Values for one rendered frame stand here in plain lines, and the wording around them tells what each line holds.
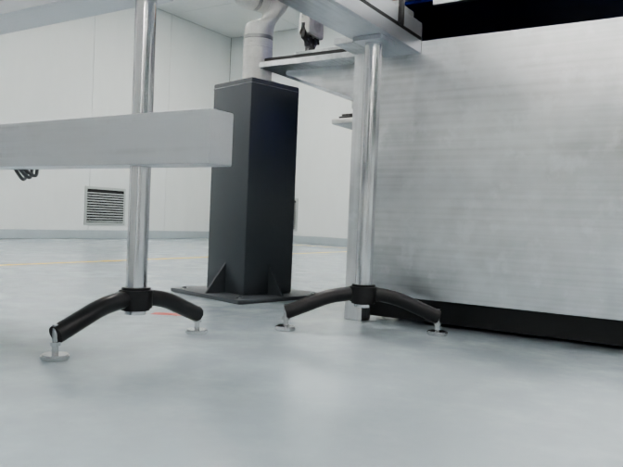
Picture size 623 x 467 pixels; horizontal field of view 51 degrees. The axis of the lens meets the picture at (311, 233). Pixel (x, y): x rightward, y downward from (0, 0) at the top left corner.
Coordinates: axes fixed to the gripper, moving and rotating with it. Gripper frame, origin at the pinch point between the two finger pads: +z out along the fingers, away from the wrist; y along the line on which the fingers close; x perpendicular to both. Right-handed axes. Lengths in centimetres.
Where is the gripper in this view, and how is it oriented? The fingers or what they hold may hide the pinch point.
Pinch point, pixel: (310, 53)
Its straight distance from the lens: 243.8
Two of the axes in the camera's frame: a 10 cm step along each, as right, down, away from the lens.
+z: -0.4, 10.0, 0.1
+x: -8.4, -0.4, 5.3
